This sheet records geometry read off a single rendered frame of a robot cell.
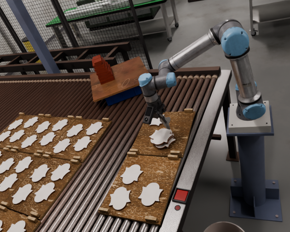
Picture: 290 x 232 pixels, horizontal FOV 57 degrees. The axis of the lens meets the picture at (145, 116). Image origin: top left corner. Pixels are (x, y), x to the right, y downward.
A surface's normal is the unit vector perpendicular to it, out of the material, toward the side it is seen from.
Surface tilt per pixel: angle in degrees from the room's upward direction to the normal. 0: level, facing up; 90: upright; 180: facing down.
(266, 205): 0
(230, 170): 0
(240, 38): 83
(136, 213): 0
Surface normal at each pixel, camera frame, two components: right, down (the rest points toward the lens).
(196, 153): -0.28, -0.76
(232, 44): -0.11, 0.53
